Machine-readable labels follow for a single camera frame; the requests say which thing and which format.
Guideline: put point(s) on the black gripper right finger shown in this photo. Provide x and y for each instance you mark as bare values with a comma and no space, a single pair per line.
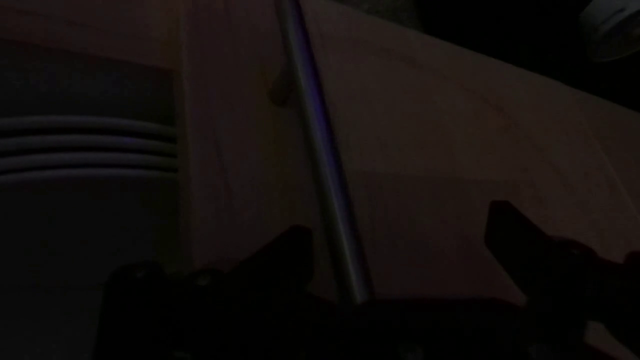
533,261

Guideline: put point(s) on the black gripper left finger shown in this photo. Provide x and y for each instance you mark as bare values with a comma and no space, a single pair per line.
286,267

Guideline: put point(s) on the white dinner plate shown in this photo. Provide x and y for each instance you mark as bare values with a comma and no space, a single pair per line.
86,159
86,125
86,140
86,172

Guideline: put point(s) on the white round fixture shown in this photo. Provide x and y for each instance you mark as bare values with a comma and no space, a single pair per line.
617,31

